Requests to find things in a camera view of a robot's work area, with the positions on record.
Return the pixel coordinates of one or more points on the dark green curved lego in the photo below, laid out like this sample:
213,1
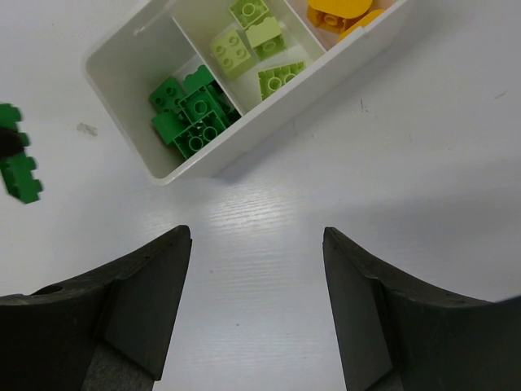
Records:
169,124

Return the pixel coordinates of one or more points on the white divided plastic bin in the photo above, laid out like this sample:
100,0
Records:
160,39

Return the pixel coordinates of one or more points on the dark green square lego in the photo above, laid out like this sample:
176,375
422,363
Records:
197,136

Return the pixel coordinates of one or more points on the yellow flower printed lego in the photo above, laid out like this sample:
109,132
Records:
336,16

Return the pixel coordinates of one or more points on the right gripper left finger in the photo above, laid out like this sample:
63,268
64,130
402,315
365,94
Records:
107,329

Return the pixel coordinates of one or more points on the small dark green lego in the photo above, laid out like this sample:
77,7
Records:
166,97

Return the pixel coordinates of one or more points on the light green lego brick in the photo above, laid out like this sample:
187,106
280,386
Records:
232,54
273,79
249,12
266,38

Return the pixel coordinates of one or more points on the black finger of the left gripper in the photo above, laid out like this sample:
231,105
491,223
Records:
10,143

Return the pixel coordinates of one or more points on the tall green number lego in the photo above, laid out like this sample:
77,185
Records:
201,77

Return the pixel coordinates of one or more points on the orange small lego brick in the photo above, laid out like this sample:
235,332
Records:
363,22

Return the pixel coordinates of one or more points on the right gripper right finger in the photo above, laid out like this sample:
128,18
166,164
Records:
397,332

